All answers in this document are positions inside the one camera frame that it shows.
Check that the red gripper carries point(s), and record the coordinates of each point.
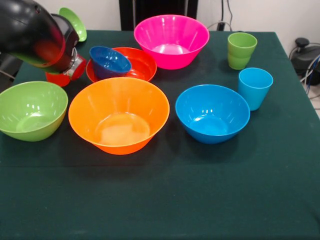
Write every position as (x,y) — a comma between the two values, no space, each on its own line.
(80,70)

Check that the red-orange cup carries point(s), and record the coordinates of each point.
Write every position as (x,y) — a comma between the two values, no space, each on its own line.
(56,79)

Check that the small dark blue bowl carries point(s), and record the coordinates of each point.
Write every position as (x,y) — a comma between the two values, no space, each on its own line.
(110,62)

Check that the small green bowl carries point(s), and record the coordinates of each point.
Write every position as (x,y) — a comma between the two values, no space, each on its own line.
(77,25)

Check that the large orange bowl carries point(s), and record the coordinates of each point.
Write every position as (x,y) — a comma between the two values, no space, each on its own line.
(120,115)

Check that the red-orange bowl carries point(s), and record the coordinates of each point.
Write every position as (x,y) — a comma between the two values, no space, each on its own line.
(145,65)

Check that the large pink bowl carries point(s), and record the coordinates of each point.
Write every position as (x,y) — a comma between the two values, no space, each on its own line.
(172,37)

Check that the light blue bowl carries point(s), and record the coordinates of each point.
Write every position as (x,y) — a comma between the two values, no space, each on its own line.
(212,115)

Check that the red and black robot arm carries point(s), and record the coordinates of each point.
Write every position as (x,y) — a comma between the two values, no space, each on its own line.
(30,32)

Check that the large green bowl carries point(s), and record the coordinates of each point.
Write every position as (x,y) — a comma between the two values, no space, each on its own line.
(30,112)

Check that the black power plug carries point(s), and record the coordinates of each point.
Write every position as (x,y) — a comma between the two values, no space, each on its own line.
(221,25)

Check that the dark green tablecloth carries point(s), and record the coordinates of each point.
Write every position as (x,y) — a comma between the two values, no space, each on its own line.
(160,195)

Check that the green cup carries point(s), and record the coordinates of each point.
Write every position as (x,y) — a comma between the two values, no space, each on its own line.
(241,57)

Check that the light blue cup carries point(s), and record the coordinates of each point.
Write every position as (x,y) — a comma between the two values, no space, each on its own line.
(253,95)

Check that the black stand base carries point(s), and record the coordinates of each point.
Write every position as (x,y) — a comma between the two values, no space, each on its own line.
(305,55)

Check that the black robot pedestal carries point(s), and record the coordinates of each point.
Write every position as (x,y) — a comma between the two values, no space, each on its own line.
(127,15)

